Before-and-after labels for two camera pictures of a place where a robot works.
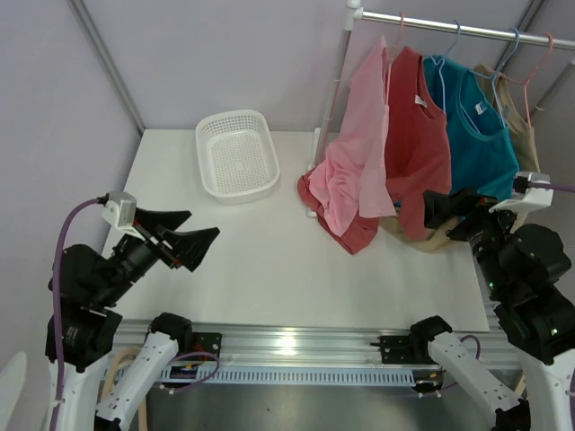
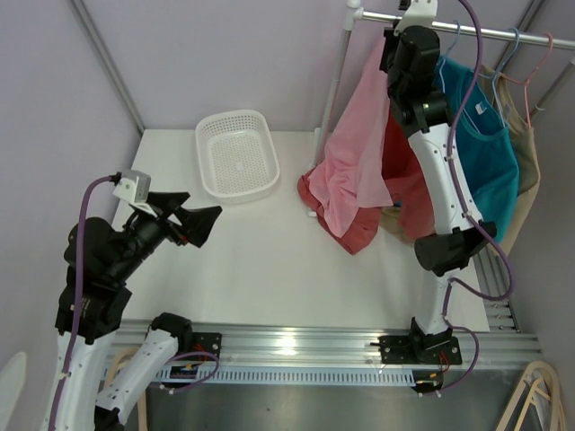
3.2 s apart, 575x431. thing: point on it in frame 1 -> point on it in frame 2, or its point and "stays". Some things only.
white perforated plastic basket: x=237 y=154 stays
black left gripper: x=188 y=247 -> x=196 y=223
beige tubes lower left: x=110 y=381 stays
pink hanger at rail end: x=525 y=83 stays
